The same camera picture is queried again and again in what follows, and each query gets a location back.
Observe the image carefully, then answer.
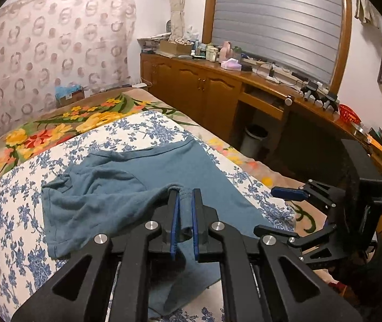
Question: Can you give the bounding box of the wooden window frame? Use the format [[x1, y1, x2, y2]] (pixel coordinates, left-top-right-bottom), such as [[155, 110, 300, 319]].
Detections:
[[202, 0, 353, 94]]

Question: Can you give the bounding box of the pink tissue box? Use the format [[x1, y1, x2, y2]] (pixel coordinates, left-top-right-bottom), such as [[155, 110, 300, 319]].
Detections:
[[220, 58, 242, 72]]

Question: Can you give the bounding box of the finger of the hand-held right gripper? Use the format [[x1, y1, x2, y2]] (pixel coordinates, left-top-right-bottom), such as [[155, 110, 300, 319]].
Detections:
[[254, 222, 338, 248], [270, 179, 346, 214]]

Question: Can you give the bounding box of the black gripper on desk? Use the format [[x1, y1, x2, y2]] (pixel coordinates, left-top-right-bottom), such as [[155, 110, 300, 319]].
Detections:
[[300, 80, 340, 111]]

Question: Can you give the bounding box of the yellow flowered blanket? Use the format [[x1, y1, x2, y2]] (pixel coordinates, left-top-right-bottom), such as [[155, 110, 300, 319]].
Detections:
[[0, 89, 329, 242]]

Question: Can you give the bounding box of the white blue floral bedsheet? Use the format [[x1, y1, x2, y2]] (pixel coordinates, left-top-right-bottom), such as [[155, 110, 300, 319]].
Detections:
[[0, 110, 297, 322]]

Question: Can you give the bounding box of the beige hanging garment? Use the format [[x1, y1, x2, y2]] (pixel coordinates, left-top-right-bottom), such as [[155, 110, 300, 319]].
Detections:
[[354, 0, 382, 29]]

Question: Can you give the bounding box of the wooden cabinet desk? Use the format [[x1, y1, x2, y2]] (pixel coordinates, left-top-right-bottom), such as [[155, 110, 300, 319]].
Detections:
[[140, 52, 382, 175]]

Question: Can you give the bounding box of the open cardboard box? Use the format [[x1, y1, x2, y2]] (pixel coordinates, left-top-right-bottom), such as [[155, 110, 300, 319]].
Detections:
[[159, 38, 195, 56]]

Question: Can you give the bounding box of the cardboard box with blue cloth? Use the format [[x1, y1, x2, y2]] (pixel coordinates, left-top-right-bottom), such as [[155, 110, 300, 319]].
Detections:
[[55, 82, 86, 108]]

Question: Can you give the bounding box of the red plastic basket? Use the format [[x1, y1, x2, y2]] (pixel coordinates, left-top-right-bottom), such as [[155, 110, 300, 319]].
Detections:
[[339, 104, 362, 123]]

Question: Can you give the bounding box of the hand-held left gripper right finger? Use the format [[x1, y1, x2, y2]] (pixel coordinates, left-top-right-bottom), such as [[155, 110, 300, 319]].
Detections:
[[192, 188, 362, 322]]

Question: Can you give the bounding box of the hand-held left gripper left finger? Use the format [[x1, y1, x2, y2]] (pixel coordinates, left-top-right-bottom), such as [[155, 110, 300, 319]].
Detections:
[[11, 188, 182, 322]]

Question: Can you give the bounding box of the dark trash bin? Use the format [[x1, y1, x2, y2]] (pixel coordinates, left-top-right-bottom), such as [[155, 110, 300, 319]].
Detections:
[[239, 124, 268, 160]]

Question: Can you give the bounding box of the beige tied curtain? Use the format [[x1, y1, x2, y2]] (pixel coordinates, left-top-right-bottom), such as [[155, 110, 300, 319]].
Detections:
[[164, 0, 188, 41]]

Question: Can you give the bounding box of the grey window blind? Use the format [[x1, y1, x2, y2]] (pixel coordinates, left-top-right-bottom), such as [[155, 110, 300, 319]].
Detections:
[[211, 0, 344, 84]]

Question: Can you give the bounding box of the circle patterned cloth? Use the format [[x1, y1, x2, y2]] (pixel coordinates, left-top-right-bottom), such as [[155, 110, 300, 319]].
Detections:
[[0, 0, 137, 145]]

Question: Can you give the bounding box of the stack of newspapers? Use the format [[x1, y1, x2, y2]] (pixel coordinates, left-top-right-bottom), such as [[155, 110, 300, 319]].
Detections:
[[137, 34, 172, 49]]

